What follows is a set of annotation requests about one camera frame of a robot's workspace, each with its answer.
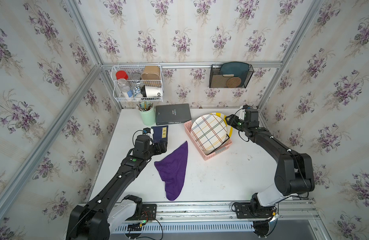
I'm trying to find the purple cloth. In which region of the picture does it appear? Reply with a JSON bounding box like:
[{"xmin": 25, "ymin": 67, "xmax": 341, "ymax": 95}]
[{"xmin": 154, "ymin": 141, "xmax": 189, "ymax": 201}]

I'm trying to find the yellow striped round plate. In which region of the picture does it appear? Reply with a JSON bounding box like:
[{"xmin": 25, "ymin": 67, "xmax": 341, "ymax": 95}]
[{"xmin": 212, "ymin": 112, "xmax": 233, "ymax": 140}]

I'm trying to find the round cork coaster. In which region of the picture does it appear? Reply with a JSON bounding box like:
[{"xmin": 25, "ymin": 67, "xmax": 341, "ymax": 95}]
[{"xmin": 226, "ymin": 77, "xmax": 242, "ymax": 88}]

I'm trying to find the teal plate in holder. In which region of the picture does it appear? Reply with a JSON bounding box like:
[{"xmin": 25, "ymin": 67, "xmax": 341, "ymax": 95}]
[{"xmin": 220, "ymin": 62, "xmax": 251, "ymax": 88}]

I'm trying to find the brown paper box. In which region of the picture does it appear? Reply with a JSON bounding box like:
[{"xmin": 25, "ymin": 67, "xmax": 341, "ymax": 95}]
[{"xmin": 141, "ymin": 66, "xmax": 161, "ymax": 80}]

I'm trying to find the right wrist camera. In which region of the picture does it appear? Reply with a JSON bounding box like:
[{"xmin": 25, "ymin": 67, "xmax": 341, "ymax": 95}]
[{"xmin": 240, "ymin": 105, "xmax": 253, "ymax": 110}]

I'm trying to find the white cylindrical can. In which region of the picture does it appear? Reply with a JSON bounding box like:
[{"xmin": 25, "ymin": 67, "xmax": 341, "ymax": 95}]
[{"xmin": 141, "ymin": 86, "xmax": 163, "ymax": 98}]

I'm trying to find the green pen cup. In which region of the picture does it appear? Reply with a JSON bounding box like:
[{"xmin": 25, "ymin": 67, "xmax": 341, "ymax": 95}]
[{"xmin": 137, "ymin": 101, "xmax": 155, "ymax": 126}]

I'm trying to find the pink plastic basket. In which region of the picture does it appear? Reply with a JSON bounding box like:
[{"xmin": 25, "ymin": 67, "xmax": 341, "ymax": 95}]
[{"xmin": 184, "ymin": 120, "xmax": 233, "ymax": 161}]

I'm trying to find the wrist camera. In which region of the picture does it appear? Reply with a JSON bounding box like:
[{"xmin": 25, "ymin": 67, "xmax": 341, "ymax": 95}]
[
  {"xmin": 142, "ymin": 128, "xmax": 151, "ymax": 135},
  {"xmin": 240, "ymin": 105, "xmax": 253, "ymax": 110}
]

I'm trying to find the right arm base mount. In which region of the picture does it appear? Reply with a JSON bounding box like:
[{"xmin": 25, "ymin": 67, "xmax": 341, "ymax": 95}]
[{"xmin": 231, "ymin": 193, "xmax": 278, "ymax": 238}]

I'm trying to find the small navy notebook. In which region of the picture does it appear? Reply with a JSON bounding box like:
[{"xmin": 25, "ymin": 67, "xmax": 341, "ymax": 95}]
[{"xmin": 151, "ymin": 125, "xmax": 168, "ymax": 143}]

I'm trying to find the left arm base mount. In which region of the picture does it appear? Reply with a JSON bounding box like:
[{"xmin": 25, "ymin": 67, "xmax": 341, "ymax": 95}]
[{"xmin": 123, "ymin": 195, "xmax": 157, "ymax": 232}]

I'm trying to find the white wire basket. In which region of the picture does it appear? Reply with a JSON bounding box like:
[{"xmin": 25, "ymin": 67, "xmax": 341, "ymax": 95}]
[{"xmin": 111, "ymin": 64, "xmax": 164, "ymax": 103}]

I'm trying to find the dark grey book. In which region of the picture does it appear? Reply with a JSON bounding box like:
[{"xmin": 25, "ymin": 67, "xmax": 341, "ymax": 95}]
[{"xmin": 155, "ymin": 104, "xmax": 192, "ymax": 126}]

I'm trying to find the round plaid plate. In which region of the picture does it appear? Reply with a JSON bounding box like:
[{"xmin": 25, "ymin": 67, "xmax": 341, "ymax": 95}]
[{"xmin": 190, "ymin": 114, "xmax": 229, "ymax": 155}]

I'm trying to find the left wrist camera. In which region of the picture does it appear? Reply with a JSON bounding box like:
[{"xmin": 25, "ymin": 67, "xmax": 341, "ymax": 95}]
[{"xmin": 142, "ymin": 128, "xmax": 151, "ymax": 135}]

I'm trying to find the black mesh wall holder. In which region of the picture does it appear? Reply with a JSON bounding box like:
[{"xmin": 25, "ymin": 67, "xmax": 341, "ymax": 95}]
[{"xmin": 209, "ymin": 64, "xmax": 254, "ymax": 89}]

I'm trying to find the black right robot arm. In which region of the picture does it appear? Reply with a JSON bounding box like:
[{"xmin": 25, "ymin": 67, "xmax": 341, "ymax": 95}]
[{"xmin": 225, "ymin": 108, "xmax": 315, "ymax": 209}]

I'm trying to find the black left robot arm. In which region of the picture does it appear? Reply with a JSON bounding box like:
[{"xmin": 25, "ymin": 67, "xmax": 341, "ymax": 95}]
[{"xmin": 65, "ymin": 135, "xmax": 167, "ymax": 240}]

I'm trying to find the clear plastic bottle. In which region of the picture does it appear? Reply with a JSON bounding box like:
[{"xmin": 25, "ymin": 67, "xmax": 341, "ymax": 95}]
[{"xmin": 117, "ymin": 79, "xmax": 133, "ymax": 98}]

